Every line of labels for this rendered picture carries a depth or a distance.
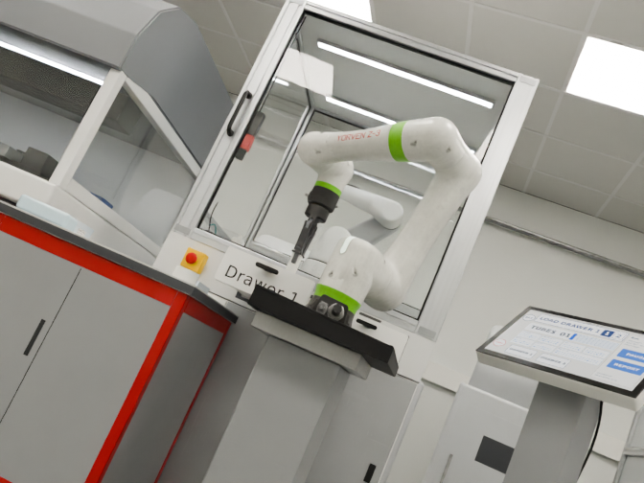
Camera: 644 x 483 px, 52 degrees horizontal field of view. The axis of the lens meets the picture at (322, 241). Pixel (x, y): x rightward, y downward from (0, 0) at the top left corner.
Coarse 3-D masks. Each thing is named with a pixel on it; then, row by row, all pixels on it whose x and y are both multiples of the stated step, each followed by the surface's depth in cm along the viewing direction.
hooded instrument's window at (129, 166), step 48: (0, 48) 237; (48, 48) 236; (0, 96) 232; (48, 96) 231; (0, 144) 228; (48, 144) 226; (96, 144) 239; (144, 144) 272; (96, 192) 251; (144, 192) 289
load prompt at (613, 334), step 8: (536, 320) 221; (544, 320) 219; (552, 320) 218; (560, 320) 217; (568, 320) 216; (568, 328) 212; (576, 328) 211; (584, 328) 210; (592, 328) 209; (600, 328) 207; (600, 336) 203; (608, 336) 202; (616, 336) 201; (624, 336) 200
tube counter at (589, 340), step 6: (558, 336) 209; (564, 336) 208; (570, 336) 207; (576, 336) 206; (582, 336) 206; (588, 336) 205; (582, 342) 203; (588, 342) 202; (594, 342) 201; (600, 342) 201; (606, 342) 200; (612, 342) 199; (606, 348) 197; (612, 348) 196
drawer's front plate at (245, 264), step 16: (224, 256) 202; (240, 256) 201; (224, 272) 200; (240, 272) 200; (256, 272) 200; (288, 272) 199; (240, 288) 199; (272, 288) 198; (288, 288) 198; (304, 288) 197; (304, 304) 196
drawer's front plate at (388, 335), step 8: (368, 320) 225; (360, 328) 225; (368, 328) 225; (384, 328) 224; (376, 336) 224; (384, 336) 224; (392, 336) 224; (400, 336) 223; (392, 344) 223; (400, 344) 223; (400, 352) 222
